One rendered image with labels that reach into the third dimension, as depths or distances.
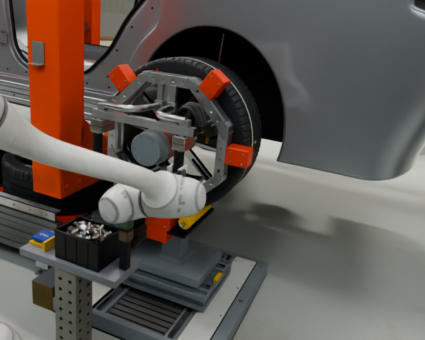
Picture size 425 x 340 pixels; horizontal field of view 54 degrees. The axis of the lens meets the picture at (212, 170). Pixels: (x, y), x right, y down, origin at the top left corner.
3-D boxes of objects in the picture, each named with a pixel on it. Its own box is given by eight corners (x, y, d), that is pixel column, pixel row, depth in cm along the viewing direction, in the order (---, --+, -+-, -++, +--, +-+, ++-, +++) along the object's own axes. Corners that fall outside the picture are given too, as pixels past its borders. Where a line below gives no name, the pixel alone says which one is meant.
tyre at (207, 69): (218, 219, 207) (291, 108, 179) (199, 239, 186) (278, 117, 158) (117, 144, 218) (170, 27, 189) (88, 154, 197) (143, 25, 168)
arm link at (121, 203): (127, 210, 127) (164, 209, 122) (95, 231, 113) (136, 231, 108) (119, 176, 125) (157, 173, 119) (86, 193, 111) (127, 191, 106)
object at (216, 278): (230, 275, 221) (232, 259, 218) (203, 314, 189) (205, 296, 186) (148, 249, 237) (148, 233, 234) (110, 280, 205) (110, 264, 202)
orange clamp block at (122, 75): (140, 81, 175) (127, 63, 175) (130, 82, 168) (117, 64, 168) (129, 91, 178) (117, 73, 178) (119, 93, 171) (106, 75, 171)
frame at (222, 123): (223, 213, 176) (239, 83, 158) (217, 219, 170) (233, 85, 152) (114, 183, 194) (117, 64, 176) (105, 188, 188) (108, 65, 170)
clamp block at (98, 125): (115, 129, 162) (115, 116, 160) (100, 133, 154) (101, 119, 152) (104, 127, 163) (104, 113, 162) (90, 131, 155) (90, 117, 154)
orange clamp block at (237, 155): (230, 159, 169) (251, 164, 166) (223, 164, 162) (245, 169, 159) (232, 142, 167) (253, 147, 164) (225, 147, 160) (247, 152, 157)
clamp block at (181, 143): (195, 146, 151) (196, 132, 149) (183, 152, 143) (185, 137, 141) (182, 144, 152) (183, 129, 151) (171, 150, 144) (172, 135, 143)
